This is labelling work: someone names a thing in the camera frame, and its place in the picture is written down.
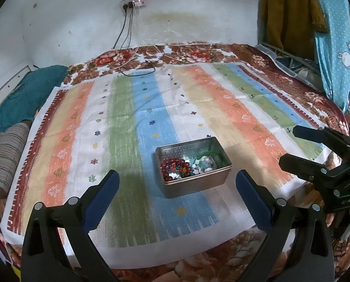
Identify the striped colourful cloth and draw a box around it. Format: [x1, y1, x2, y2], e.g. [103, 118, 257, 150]
[0, 62, 331, 269]

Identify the metal tin box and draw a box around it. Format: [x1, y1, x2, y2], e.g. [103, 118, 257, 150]
[155, 137, 232, 199]

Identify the white power strip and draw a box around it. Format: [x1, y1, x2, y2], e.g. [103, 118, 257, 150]
[120, 0, 148, 9]

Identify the mustard jacket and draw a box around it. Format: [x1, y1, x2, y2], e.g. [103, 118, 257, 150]
[261, 0, 328, 55]

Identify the blue dotted cloth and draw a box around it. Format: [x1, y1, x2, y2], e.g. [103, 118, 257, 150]
[310, 0, 350, 112]

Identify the teal pillow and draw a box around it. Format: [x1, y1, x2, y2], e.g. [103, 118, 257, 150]
[0, 65, 70, 134]

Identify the white stone bracelet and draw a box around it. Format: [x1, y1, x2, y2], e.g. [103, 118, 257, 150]
[191, 159, 215, 176]

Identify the green bangle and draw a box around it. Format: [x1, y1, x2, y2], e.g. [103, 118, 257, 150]
[193, 150, 224, 165]

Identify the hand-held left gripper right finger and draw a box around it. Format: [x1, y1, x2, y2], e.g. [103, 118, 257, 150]
[236, 169, 335, 282]

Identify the black cable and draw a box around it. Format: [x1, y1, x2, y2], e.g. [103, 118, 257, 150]
[113, 6, 165, 77]

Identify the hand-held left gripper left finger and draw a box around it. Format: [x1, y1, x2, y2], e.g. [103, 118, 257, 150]
[21, 169, 120, 282]

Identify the metal bed frame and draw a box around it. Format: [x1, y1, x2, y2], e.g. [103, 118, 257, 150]
[256, 43, 325, 91]

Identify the red bead bracelet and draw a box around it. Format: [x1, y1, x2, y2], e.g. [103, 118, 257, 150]
[160, 159, 193, 182]

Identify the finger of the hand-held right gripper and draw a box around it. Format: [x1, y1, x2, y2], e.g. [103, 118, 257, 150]
[292, 125, 350, 156]
[279, 153, 350, 189]

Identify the striped grey pillow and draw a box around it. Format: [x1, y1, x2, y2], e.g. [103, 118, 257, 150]
[0, 121, 33, 200]

